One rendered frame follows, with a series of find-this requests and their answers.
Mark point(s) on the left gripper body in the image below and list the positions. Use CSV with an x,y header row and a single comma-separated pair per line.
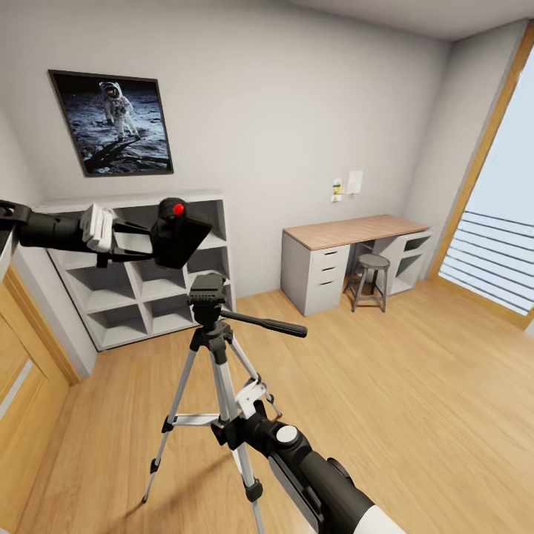
x,y
67,236

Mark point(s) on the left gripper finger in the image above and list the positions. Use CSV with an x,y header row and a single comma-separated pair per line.
x,y
118,255
120,225

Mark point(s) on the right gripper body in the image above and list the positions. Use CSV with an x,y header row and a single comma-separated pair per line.
x,y
241,429

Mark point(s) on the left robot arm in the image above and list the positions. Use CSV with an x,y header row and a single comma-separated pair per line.
x,y
91,233

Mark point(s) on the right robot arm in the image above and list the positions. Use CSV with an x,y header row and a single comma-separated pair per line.
x,y
321,489

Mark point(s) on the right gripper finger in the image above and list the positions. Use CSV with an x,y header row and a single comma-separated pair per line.
x,y
219,433

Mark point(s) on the camera tripod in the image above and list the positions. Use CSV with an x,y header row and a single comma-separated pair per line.
x,y
206,295

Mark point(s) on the digital camera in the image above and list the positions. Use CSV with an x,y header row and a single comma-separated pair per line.
x,y
178,232

